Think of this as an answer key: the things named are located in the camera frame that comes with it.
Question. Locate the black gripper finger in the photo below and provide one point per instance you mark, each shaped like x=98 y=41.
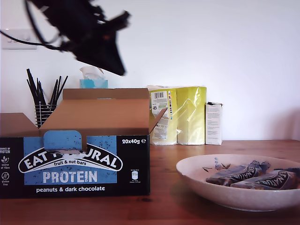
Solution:
x=112 y=49
x=93 y=58

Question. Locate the Eat Natural protein bars carton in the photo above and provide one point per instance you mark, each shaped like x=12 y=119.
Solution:
x=70 y=178

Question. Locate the blue protein snack bar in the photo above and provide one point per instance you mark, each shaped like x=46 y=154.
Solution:
x=269 y=180
x=234 y=174

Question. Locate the white paper tissue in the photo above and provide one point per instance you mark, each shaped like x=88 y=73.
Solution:
x=89 y=73

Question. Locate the white floral ceramic plate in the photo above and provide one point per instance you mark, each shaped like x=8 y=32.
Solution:
x=211 y=194

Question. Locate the teal tissue box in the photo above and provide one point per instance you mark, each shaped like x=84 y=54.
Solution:
x=93 y=84

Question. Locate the white wall light switch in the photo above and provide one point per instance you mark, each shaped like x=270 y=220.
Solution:
x=11 y=46

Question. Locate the yellow paper towel pack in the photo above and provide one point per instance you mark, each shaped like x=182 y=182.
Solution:
x=189 y=117

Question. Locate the small white printed carton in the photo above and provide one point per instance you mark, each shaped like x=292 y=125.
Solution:
x=213 y=126

